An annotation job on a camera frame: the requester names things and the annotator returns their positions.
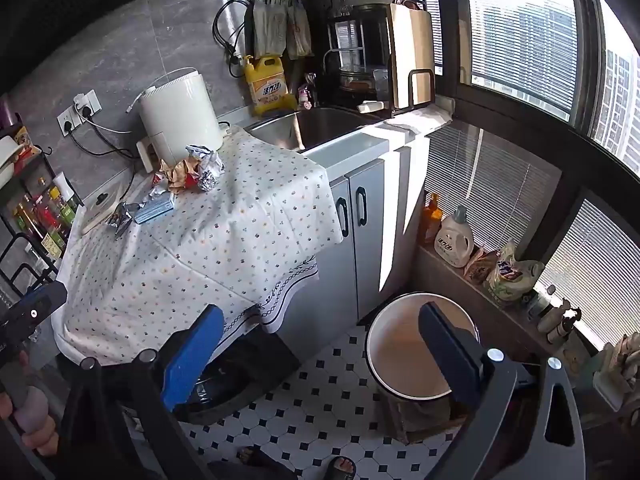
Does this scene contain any white dish cloth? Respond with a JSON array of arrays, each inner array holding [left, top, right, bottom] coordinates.
[[387, 105, 453, 136]]

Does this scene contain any black dish rack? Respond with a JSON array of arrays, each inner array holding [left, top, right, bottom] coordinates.
[[322, 0, 436, 111]]

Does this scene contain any person's left foot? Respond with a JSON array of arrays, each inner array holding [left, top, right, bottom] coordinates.
[[235, 446, 273, 468]]

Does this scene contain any white laundry detergent bottle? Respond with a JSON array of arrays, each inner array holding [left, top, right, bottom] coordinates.
[[434, 205, 475, 268]]

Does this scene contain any silver foil wrapper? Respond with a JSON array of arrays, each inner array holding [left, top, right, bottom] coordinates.
[[186, 145, 226, 193]]

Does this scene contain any steel sink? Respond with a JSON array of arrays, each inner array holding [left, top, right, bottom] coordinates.
[[245, 106, 391, 153]]

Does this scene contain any small snack bag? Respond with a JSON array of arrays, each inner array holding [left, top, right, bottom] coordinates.
[[462, 247, 501, 283]]

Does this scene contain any black perforated cabinet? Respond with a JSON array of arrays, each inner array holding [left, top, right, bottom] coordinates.
[[0, 0, 176, 91]]

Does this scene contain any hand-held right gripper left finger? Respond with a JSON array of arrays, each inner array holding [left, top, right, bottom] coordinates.
[[55, 304, 226, 480]]

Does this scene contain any person's foot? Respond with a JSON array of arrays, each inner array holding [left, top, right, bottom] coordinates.
[[235, 446, 273, 468], [324, 455, 358, 480]]

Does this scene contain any white air fryer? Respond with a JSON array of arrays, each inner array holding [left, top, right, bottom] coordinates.
[[136, 66, 232, 171]]

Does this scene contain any white wall socket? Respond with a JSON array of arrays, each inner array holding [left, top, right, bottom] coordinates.
[[74, 89, 103, 120], [56, 110, 81, 136]]

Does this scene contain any brown paper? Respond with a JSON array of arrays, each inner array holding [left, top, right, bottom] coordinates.
[[159, 156, 203, 193]]

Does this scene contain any grey kitchen cabinet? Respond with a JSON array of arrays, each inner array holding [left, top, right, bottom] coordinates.
[[272, 130, 431, 356]]

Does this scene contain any small dark cap bottle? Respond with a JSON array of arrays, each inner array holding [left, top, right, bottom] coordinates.
[[527, 285, 557, 321]]

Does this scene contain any grey window blind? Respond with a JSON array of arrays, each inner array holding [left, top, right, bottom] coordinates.
[[425, 122, 561, 256], [532, 197, 640, 341]]

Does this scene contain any row of seasoning bottles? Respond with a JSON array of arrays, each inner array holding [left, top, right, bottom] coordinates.
[[12, 185, 81, 251]]

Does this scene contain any wooden cutting board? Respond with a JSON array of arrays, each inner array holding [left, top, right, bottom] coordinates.
[[387, 2, 436, 111]]

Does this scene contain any beige pump bottle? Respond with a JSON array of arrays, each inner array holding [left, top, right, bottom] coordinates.
[[537, 300, 583, 346]]

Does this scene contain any person's left hand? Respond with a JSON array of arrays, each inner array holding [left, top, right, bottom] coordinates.
[[0, 386, 60, 457]]

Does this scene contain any black spice rack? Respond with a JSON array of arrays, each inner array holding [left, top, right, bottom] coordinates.
[[0, 112, 83, 301]]

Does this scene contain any light blue carton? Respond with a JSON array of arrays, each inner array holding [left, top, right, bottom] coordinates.
[[134, 192, 177, 225]]

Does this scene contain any green white refill pouch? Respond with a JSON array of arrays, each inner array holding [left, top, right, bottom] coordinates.
[[482, 242, 546, 308]]

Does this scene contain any floral white tablecloth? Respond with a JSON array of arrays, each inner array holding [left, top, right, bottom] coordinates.
[[52, 127, 346, 366]]

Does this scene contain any orange bottle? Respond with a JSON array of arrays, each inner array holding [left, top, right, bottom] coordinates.
[[419, 192, 443, 246]]

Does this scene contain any black looped cable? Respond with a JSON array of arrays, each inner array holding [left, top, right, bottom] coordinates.
[[212, 0, 253, 78]]

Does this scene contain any person's right foot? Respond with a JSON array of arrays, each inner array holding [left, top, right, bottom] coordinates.
[[324, 455, 358, 480]]

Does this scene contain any black power cable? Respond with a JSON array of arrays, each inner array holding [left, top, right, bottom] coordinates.
[[67, 112, 138, 161]]

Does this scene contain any yellow detergent bottle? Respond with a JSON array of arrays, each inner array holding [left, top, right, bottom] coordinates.
[[242, 54, 292, 117]]

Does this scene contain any shiny silver wrapper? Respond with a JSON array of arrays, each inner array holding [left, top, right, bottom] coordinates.
[[107, 201, 141, 238]]

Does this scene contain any white bin with black rim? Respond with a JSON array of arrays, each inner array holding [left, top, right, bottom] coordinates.
[[364, 291, 482, 403]]

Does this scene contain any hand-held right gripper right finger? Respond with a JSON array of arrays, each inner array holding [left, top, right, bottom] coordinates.
[[419, 301, 587, 480]]

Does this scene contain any hanging plastic bag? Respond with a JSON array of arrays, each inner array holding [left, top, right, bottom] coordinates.
[[285, 0, 313, 58], [251, 0, 288, 58]]

